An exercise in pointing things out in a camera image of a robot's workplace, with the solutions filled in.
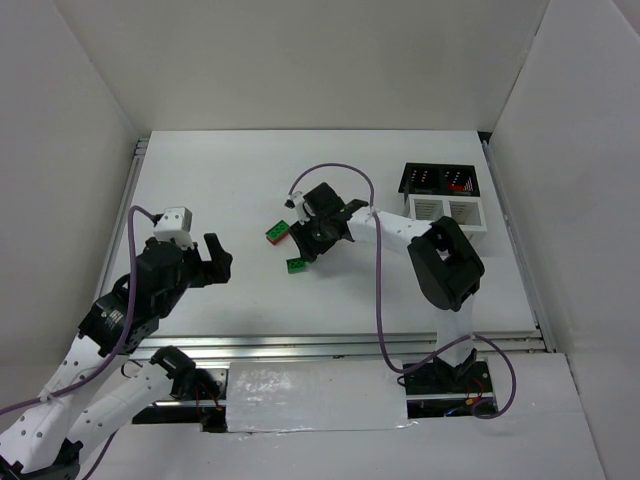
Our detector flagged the green 2x2 lego brick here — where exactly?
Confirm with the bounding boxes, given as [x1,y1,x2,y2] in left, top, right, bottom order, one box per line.
[286,257,307,274]

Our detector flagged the white two-slot container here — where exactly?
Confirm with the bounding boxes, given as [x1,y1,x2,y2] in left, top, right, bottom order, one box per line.
[402,194,487,246]

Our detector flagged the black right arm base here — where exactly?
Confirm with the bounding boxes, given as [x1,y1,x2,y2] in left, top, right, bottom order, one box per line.
[396,359,498,419]

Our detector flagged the long green lego brick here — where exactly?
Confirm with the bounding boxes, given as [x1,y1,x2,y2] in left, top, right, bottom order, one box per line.
[265,220,289,245]

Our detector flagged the red curved lego brick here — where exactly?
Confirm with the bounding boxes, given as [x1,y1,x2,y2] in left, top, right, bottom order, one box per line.
[448,182,474,195]

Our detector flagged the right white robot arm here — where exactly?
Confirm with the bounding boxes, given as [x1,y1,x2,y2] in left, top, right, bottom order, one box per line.
[285,182,485,383]

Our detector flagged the long red lego plate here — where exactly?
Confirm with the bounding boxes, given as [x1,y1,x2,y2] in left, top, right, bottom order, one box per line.
[265,229,289,245]

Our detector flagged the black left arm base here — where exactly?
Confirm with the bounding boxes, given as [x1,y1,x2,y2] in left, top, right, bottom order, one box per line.
[132,368,229,433]

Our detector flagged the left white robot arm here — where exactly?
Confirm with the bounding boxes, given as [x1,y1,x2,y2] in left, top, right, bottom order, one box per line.
[1,233,232,479]

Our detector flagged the black two-slot container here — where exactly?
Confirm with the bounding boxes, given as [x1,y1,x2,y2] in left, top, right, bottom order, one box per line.
[398,162,480,198]

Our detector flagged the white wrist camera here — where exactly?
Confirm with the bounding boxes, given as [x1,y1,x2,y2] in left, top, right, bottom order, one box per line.
[153,207,194,250]
[285,191,313,225]

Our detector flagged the white foil cover panel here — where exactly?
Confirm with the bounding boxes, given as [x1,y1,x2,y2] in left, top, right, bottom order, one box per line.
[226,360,410,433]

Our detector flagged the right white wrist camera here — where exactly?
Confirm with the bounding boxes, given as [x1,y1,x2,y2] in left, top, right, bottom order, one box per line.
[285,191,313,225]

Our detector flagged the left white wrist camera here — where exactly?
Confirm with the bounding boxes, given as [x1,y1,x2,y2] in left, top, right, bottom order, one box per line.
[153,207,194,250]

